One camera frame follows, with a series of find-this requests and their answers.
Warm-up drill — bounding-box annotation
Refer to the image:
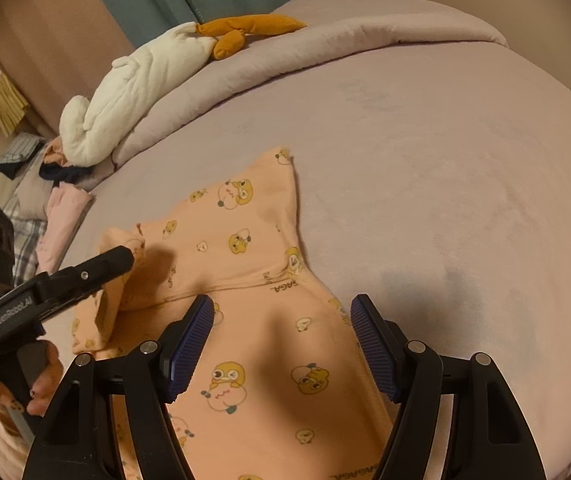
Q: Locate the orange printed baby garment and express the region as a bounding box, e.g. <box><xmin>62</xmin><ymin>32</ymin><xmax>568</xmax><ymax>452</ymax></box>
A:
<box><xmin>72</xmin><ymin>148</ymin><xmax>392</xmax><ymax>479</ymax></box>

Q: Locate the person's left hand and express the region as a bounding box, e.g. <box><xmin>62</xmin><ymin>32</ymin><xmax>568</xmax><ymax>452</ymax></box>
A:
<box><xmin>0</xmin><ymin>340</ymin><xmax>64</xmax><ymax>436</ymax></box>

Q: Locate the folded pink ribbed garment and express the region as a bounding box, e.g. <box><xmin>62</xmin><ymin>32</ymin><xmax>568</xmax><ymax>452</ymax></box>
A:
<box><xmin>36</xmin><ymin>182</ymin><xmax>93</xmax><ymax>274</ymax></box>

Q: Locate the grey plain pillow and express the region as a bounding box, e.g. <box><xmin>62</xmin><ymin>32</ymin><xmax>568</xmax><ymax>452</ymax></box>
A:
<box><xmin>16</xmin><ymin>156</ymin><xmax>53</xmax><ymax>220</ymax></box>

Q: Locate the dark navy garment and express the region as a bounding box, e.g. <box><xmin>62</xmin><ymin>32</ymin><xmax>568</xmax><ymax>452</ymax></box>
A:
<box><xmin>39</xmin><ymin>162</ymin><xmax>92</xmax><ymax>184</ymax></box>

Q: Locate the striped folded cloth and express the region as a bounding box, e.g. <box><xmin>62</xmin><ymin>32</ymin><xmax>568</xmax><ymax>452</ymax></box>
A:
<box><xmin>0</xmin><ymin>132</ymin><xmax>46</xmax><ymax>180</ymax></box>

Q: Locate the white goose plush toy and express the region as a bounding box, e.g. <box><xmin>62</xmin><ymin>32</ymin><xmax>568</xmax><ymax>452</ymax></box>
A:
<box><xmin>58</xmin><ymin>14</ymin><xmax>306</xmax><ymax>167</ymax></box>

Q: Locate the mauve folded duvet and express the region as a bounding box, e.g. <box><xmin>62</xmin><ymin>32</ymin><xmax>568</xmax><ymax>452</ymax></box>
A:
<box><xmin>112</xmin><ymin>0</ymin><xmax>508</xmax><ymax>168</ymax></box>

